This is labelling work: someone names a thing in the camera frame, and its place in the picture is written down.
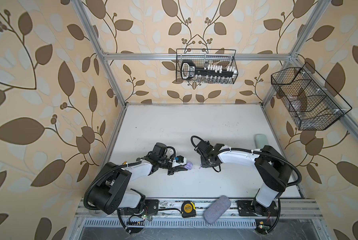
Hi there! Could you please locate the purple earbud charging case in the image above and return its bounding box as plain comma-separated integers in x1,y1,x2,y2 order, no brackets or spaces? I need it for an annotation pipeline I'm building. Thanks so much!
185,162,194,170

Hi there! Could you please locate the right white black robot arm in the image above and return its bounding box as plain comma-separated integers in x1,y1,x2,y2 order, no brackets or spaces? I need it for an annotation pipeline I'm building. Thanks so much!
191,136,302,216

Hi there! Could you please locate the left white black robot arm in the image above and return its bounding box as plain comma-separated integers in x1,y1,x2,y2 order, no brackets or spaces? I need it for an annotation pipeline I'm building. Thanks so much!
83,143,189,215

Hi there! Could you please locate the grey fabric glasses case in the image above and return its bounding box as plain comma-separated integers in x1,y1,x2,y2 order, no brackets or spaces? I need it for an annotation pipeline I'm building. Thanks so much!
203,196,231,225

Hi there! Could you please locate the green glasses case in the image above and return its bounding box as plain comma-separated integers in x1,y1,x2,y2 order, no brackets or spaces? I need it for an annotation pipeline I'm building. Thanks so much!
254,134,269,150

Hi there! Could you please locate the yellow black tape measure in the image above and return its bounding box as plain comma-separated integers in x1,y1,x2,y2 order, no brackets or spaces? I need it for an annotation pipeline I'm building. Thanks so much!
181,201,197,218

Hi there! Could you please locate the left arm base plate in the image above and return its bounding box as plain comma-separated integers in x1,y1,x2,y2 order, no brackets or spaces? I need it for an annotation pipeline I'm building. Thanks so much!
121,199,159,216

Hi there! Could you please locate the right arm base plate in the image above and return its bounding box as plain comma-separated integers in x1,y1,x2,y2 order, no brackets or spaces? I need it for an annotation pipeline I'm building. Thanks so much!
236,200,279,218

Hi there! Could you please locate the black socket holder rail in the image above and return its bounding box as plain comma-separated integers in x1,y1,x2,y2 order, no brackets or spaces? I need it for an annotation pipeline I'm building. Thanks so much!
179,60,239,80

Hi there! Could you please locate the back black wire basket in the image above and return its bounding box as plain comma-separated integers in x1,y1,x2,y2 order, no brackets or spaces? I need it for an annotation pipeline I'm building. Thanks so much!
175,48,239,85

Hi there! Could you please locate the black wire basket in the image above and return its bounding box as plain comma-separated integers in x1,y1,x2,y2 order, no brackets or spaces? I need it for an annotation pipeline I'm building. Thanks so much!
271,62,353,131
175,48,239,85

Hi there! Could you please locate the aluminium frame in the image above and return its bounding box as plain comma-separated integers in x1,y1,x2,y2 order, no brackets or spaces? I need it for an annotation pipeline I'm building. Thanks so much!
61,0,358,240

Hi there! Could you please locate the right black wire basket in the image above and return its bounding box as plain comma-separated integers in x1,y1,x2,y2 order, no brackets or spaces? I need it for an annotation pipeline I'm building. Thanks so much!
271,62,353,131

